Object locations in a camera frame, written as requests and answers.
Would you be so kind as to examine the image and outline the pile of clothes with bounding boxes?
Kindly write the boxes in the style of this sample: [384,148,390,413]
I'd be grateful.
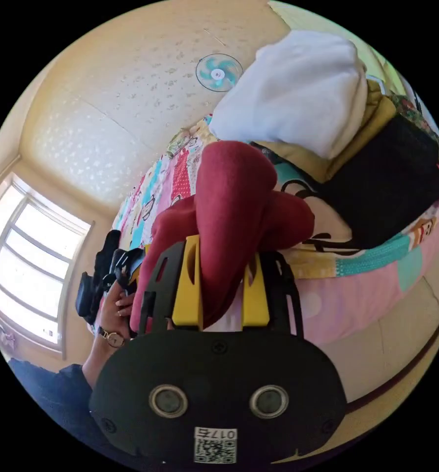
[207,29,439,251]

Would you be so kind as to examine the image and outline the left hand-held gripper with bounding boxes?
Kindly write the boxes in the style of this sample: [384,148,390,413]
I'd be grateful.
[75,230,146,326]

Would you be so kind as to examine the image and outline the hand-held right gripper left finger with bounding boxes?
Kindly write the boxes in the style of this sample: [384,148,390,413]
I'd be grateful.
[172,235,205,329]

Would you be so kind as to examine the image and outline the bed with printed quilt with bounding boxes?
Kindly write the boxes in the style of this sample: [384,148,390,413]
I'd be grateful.
[110,94,439,415]

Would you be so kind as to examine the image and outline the person's left forearm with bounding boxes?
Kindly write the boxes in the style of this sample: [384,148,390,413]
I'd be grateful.
[82,325,126,388]

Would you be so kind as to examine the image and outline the window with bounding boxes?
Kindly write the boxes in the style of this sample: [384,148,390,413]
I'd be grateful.
[0,173,94,360]

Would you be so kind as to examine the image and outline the red sweater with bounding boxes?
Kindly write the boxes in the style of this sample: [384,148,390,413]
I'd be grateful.
[129,140,316,333]

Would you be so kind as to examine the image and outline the teal wall fan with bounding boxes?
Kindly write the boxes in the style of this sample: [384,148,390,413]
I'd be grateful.
[195,53,243,93]

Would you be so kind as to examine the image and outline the person's left hand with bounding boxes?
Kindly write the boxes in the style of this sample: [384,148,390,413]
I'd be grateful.
[96,282,136,337]

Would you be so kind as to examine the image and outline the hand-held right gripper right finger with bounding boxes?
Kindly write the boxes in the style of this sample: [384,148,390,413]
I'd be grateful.
[242,253,270,328]

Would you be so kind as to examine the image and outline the person's body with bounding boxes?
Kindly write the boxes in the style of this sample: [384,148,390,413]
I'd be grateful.
[7,359,139,470]

